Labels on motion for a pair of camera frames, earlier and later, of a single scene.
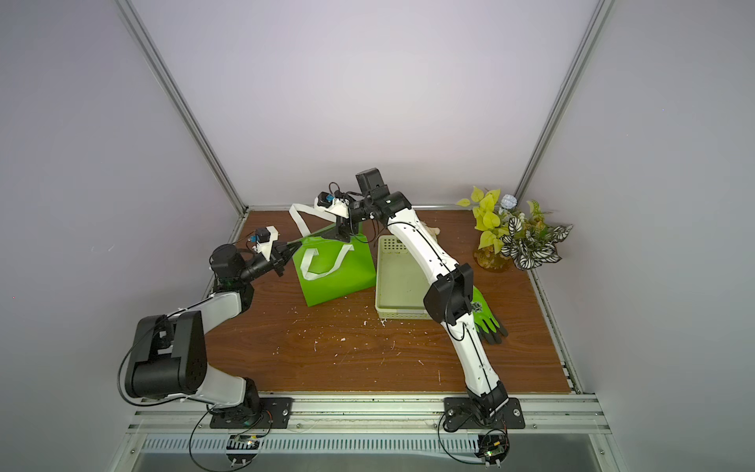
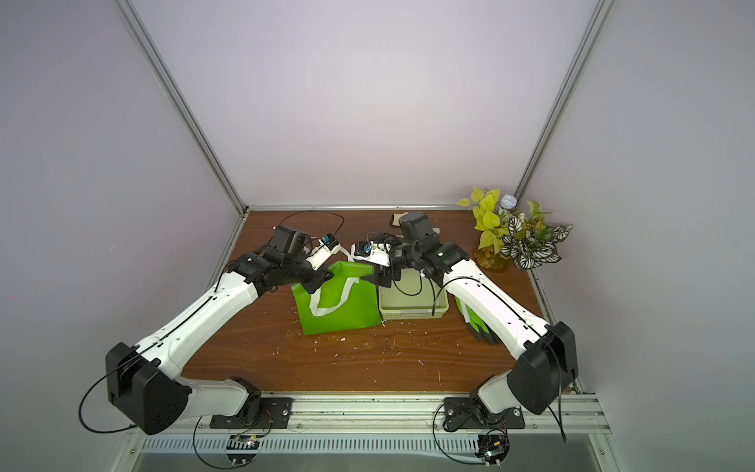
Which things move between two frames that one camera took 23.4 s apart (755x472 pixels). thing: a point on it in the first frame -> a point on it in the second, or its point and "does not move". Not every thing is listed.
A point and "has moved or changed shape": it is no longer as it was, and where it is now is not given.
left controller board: x=242 y=449 does not move
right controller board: x=493 y=447 does not move
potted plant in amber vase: x=510 y=238 does not move
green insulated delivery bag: x=328 y=268 has moved or changed shape
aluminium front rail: x=556 y=414 does not move
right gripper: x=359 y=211 -> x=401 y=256
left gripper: x=277 y=262 -> x=319 y=278
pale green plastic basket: x=402 y=281 does not move
